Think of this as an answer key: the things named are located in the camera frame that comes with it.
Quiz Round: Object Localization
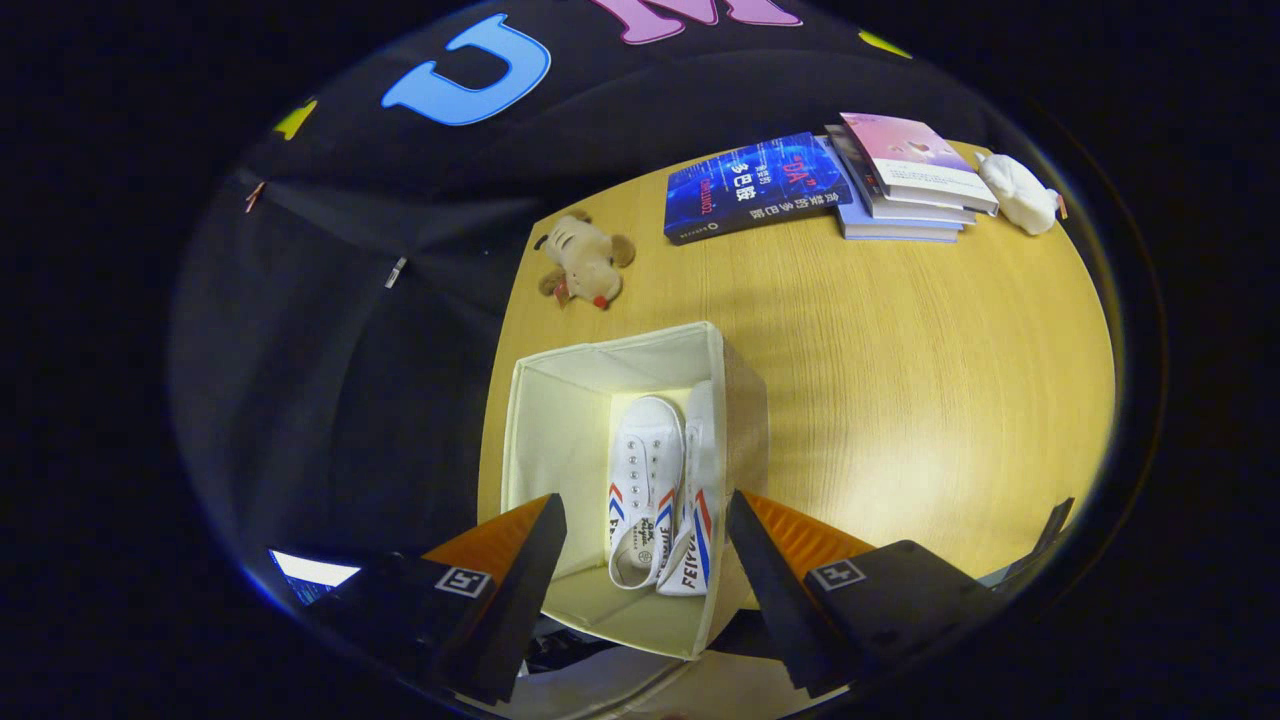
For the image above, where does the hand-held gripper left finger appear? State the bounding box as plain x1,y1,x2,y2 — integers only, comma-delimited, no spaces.
300,492,569,707

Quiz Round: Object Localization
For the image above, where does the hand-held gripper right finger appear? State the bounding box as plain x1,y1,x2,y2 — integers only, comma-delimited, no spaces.
726,489,1001,699

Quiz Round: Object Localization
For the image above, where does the cream fabric storage box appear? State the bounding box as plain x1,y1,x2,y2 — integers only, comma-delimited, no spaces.
500,320,771,661

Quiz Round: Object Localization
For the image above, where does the white canvas shoe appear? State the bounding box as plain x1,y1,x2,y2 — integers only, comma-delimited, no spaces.
607,395,687,591
657,380,723,598

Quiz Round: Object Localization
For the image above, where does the lit monitor screen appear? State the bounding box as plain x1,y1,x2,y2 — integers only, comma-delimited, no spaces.
268,547,363,607

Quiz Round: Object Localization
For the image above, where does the tan plush toy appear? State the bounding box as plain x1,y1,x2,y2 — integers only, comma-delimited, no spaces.
534,210,637,311

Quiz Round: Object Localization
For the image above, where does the pale blue book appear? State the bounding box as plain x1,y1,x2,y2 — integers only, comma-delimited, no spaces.
836,195,966,244

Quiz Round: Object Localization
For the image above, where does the blue cover book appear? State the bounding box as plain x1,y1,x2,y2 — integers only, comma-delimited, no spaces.
663,131,856,247

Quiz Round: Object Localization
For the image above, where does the pink cover book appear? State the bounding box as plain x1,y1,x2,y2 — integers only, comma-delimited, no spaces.
840,112,1000,216

